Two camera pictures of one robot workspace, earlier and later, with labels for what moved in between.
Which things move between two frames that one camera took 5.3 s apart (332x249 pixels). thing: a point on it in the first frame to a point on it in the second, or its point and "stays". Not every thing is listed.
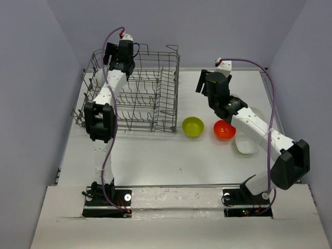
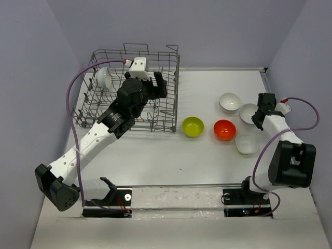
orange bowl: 224,130 stays
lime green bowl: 193,126 stays
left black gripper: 110,50 to 161,92
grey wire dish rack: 148,101 stays
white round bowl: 100,78 stays
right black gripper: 202,80 to 258,124
